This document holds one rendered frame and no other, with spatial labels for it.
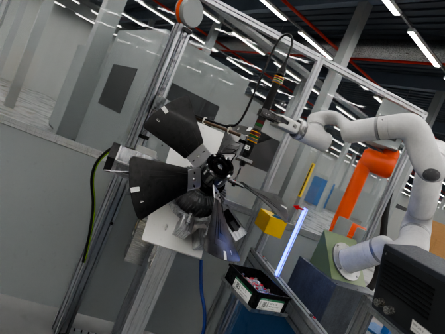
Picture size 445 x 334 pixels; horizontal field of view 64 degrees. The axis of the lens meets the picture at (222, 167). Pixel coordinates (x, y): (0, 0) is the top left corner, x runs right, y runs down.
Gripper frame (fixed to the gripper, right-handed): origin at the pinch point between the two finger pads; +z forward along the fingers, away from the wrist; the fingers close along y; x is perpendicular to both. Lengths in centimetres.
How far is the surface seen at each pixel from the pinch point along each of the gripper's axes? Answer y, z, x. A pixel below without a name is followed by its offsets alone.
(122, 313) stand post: 31, 16, -114
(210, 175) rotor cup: -8.2, 12.3, -30.7
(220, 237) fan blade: -20, 3, -49
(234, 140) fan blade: 13.9, 3.2, -14.6
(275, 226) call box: 21, -36, -45
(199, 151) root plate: 3.3, 17.7, -24.5
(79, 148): 71, 68, -51
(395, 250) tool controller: -62, -29, -26
